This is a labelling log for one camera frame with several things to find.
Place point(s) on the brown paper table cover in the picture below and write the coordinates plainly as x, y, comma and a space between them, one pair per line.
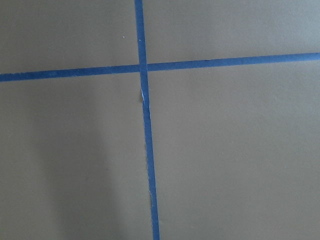
236, 148

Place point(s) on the blue tape strip crosswise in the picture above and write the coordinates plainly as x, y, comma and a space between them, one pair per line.
154, 67

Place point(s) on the blue tape strip lengthwise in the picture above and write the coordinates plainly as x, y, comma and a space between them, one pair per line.
144, 85

